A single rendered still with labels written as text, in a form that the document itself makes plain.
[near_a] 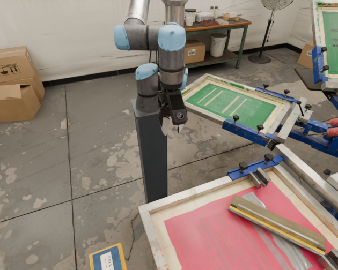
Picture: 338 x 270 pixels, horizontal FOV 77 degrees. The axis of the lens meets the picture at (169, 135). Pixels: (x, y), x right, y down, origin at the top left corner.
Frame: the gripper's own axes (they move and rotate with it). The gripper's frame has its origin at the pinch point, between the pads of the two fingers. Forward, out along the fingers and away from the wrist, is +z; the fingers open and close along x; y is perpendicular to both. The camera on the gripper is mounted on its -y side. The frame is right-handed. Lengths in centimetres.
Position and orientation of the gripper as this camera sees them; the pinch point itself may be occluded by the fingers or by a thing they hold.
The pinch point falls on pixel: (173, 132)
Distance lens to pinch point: 78.9
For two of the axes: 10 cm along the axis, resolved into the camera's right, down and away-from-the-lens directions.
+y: -2.8, -6.3, 7.2
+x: -9.6, 1.9, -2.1
